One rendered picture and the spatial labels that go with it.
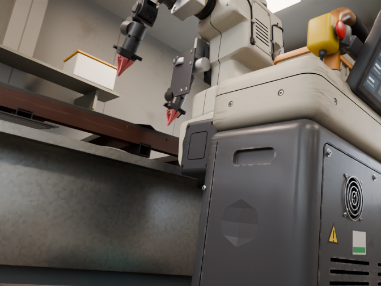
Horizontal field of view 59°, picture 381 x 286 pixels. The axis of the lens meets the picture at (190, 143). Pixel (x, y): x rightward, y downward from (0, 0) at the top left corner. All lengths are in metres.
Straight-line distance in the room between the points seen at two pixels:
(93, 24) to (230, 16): 3.90
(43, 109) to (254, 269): 0.90
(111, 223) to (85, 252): 0.12
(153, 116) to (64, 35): 1.60
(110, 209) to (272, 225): 0.76
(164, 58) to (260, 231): 4.93
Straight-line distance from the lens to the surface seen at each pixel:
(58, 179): 1.19
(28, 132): 1.02
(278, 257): 0.58
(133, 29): 1.31
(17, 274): 1.30
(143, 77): 5.08
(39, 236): 1.19
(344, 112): 0.72
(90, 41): 4.80
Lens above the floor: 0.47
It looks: 14 degrees up
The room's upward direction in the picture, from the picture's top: 8 degrees clockwise
